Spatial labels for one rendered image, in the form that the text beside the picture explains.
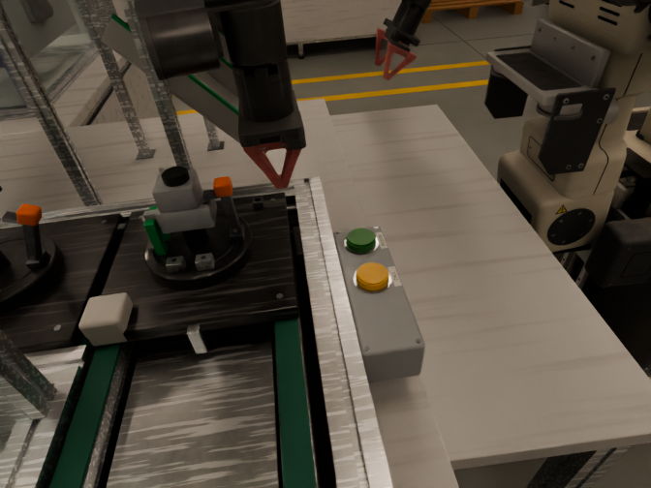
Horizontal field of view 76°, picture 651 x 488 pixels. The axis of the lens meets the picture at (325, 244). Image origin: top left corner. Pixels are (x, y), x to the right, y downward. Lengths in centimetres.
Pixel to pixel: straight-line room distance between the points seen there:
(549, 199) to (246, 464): 79
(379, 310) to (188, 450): 25
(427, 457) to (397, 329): 14
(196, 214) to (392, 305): 26
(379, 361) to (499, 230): 40
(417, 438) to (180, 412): 26
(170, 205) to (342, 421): 30
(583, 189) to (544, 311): 40
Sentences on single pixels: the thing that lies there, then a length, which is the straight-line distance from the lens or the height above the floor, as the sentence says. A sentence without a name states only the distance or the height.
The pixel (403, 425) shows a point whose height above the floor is 86.
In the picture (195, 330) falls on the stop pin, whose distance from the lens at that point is 50.
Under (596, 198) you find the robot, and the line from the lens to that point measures 104.
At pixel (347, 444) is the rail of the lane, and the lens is 41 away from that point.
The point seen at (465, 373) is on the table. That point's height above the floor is 86.
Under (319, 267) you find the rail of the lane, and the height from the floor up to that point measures 96.
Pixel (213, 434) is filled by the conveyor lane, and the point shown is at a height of 92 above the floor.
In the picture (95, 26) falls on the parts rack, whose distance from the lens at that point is 103.
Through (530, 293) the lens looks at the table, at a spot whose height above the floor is 86.
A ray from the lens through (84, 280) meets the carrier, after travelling 62.
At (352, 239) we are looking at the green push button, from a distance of 56.
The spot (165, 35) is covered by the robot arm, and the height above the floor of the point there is 125.
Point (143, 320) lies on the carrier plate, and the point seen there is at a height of 97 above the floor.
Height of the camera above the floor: 133
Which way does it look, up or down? 41 degrees down
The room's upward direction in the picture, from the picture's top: 5 degrees counter-clockwise
